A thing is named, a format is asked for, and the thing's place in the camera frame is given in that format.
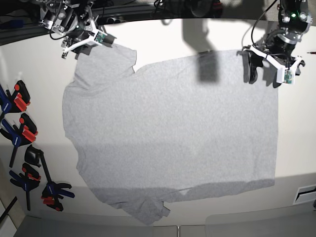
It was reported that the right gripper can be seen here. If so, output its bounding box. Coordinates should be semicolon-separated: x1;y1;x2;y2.
63;23;95;53

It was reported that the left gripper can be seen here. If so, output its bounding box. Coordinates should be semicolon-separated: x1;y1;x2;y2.
248;41;306;84

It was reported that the grey T-shirt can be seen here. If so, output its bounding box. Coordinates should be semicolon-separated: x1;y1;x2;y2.
62;45;278;225

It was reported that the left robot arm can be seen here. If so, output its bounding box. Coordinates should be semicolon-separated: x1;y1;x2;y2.
242;0;313;86

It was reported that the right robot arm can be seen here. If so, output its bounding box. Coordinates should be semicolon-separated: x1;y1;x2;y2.
40;0;97;59

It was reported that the blue red clamp top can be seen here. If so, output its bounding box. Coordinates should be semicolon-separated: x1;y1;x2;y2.
0;80;31;120

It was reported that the blue red clamp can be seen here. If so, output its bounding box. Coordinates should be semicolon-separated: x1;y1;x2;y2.
0;113;38;168
9;162;41;211
0;80;31;120

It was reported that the white vent plate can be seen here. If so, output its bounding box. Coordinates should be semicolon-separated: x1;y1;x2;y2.
293;184;316;205

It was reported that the blue red clamp lower left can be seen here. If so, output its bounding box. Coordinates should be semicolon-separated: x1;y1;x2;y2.
9;162;41;211

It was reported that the black bar clamp long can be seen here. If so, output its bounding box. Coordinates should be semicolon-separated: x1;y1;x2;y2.
24;145;75;212

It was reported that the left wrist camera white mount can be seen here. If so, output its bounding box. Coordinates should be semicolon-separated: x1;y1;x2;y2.
241;45;306;86

